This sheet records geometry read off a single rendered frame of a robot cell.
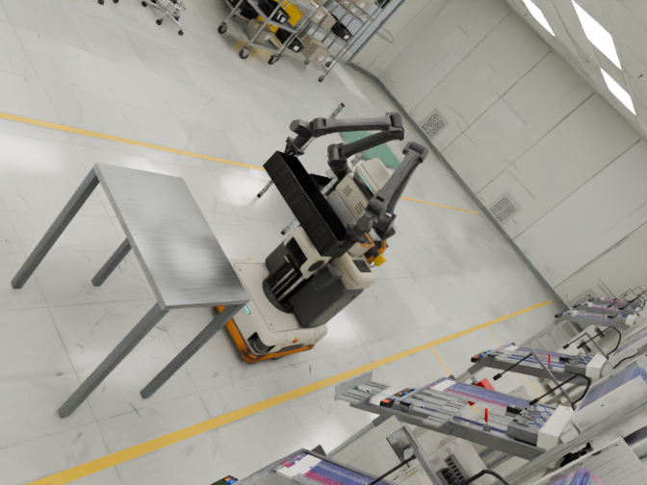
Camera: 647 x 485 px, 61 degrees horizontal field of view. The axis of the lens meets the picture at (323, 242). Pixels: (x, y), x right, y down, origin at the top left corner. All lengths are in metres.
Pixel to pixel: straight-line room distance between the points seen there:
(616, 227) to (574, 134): 1.91
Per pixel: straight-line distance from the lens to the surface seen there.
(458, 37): 12.78
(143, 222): 2.28
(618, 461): 1.71
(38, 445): 2.54
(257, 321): 3.23
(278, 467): 2.06
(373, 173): 2.85
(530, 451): 2.67
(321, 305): 3.34
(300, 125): 2.68
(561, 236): 11.45
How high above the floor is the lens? 2.10
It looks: 24 degrees down
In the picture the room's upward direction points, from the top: 46 degrees clockwise
